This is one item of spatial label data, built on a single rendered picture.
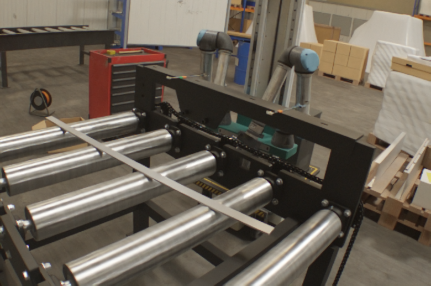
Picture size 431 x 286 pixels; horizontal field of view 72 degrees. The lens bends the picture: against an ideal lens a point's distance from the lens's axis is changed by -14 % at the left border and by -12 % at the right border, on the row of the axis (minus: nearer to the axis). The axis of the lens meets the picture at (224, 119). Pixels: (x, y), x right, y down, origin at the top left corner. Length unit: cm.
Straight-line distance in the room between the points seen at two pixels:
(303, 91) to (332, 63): 777
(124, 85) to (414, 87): 341
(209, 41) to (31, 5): 952
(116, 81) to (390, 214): 283
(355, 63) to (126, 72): 708
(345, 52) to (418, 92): 533
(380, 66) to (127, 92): 723
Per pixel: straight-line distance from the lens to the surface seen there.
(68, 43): 649
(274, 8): 231
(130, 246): 92
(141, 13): 590
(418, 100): 442
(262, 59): 235
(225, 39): 217
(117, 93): 350
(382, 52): 938
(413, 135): 450
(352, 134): 119
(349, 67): 950
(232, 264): 108
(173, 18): 602
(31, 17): 1136
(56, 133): 165
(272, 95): 194
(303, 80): 189
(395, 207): 291
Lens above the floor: 152
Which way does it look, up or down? 19 degrees down
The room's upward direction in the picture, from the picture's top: 7 degrees clockwise
